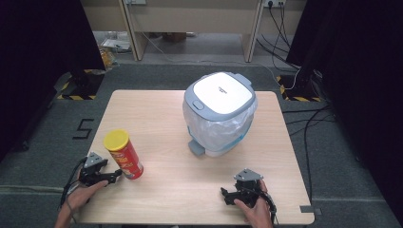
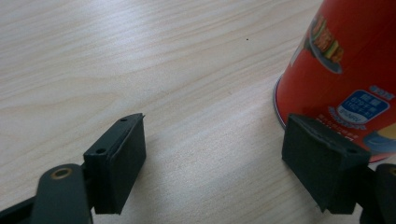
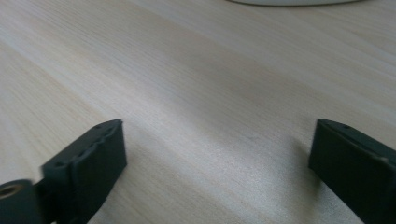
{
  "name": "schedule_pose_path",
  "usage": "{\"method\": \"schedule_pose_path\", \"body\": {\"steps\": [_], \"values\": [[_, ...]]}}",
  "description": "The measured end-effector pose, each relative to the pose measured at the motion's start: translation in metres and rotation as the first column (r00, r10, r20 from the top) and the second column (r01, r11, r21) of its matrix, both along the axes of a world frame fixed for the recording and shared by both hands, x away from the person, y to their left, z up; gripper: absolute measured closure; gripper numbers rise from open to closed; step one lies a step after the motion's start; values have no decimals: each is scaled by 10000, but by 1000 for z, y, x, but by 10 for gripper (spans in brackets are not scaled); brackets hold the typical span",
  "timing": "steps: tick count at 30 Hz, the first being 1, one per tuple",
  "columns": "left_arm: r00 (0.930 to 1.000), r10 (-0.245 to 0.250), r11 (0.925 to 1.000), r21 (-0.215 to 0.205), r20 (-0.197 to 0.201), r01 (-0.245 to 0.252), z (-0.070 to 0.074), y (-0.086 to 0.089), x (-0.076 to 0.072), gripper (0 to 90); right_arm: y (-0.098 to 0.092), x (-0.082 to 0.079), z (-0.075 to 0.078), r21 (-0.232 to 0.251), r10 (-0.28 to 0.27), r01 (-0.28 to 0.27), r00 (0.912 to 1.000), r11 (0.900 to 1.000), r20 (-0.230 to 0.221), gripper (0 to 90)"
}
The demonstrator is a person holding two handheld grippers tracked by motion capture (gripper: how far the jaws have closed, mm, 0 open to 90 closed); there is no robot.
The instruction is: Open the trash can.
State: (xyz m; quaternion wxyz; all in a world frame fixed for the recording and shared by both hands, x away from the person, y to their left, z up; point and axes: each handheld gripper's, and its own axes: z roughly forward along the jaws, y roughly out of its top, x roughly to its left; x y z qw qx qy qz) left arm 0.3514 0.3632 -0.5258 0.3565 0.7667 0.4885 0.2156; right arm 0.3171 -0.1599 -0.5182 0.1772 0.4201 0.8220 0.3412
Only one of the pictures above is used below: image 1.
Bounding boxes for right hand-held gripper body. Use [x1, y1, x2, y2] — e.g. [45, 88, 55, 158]
[234, 168, 270, 209]

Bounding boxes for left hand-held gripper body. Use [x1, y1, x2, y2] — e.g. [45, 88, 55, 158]
[78, 151, 109, 187]

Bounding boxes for red chip can yellow lid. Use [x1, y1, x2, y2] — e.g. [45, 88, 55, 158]
[103, 128, 144, 181]

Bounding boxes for white grey lidded trash bin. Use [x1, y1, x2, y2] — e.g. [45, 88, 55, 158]
[182, 71, 259, 158]

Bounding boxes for person's left hand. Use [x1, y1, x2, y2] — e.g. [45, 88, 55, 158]
[64, 180, 109, 213]

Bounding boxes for person's right hand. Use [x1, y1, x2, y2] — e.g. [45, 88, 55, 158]
[233, 179, 274, 228]

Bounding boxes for grey tape piece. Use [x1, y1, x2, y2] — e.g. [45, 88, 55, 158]
[299, 204, 323, 217]

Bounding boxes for clear plastic bin liner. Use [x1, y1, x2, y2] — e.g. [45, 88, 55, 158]
[182, 98, 259, 153]

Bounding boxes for stand base with hazard tape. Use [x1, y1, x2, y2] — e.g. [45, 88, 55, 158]
[54, 68, 106, 102]
[275, 73, 323, 103]

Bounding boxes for black curtain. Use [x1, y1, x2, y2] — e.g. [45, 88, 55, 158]
[0, 0, 106, 164]
[285, 0, 403, 219]

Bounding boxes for pile of plastic bags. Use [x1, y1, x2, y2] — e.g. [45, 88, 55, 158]
[98, 30, 133, 70]

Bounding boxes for left hand-held gripper cable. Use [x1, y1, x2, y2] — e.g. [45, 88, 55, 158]
[58, 157, 88, 212]

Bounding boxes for hand-held gripper cable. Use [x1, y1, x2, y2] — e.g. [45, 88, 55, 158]
[259, 189, 279, 226]
[58, 157, 88, 212]

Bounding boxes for right hand-held gripper cable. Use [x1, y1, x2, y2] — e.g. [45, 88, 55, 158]
[259, 189, 279, 226]

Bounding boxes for long black floor cable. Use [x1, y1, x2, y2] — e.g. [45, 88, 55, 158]
[303, 105, 332, 203]

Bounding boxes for white floor cable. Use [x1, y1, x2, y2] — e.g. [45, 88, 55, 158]
[139, 29, 302, 91]

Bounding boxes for black cables from outlet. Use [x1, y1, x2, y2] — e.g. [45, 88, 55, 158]
[256, 1, 301, 72]

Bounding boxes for white wall power outlet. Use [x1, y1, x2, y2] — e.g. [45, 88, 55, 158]
[263, 0, 287, 9]

